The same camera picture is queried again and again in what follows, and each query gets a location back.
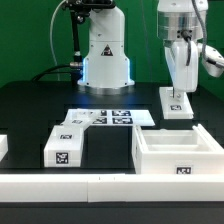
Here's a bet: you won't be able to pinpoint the white front fence bar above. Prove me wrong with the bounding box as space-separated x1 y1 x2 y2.
0 174 224 202

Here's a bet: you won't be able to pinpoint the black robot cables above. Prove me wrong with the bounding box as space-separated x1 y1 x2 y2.
31 3 84 82

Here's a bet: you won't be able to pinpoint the white left fence bar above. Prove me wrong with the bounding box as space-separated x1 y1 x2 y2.
0 135 8 162

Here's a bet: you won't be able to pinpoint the white fence bar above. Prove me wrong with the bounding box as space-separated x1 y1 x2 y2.
0 174 224 202
0 135 8 162

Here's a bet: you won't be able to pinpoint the white door panel with knob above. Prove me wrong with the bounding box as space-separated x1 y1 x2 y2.
159 87 194 119

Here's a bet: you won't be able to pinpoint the white flat panel with tag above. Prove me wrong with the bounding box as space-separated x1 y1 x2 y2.
62 113 98 126

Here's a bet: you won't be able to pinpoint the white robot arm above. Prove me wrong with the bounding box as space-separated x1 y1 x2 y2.
62 0 224 95

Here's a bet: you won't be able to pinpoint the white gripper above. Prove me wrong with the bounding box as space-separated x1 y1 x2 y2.
164 41 199 100

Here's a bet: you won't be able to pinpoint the white block with two tags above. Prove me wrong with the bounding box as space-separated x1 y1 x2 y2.
44 125 84 167

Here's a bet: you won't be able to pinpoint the white cabinet body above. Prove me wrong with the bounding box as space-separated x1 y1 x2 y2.
132 124 224 175

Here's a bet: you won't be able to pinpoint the white tag base sheet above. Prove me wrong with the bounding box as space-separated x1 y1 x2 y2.
64 108 156 128

